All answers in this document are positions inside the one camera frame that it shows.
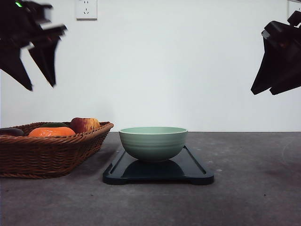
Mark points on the red yellow apple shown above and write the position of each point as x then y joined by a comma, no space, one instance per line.
81,124

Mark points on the dark purple eggplant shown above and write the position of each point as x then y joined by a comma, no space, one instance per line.
11,132

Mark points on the white wall power socket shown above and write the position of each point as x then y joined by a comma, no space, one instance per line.
86,11

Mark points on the orange tangerine fruit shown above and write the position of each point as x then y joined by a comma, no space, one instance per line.
52,132

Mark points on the light green ribbed bowl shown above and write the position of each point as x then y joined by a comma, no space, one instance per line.
153,143

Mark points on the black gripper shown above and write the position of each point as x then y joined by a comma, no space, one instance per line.
280,67
22,26

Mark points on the dark teal rectangular tray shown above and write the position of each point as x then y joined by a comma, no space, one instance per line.
185,168

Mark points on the brown wicker basket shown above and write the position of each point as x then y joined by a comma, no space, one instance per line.
22,156

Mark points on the green fruit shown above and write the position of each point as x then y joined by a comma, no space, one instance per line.
53,125

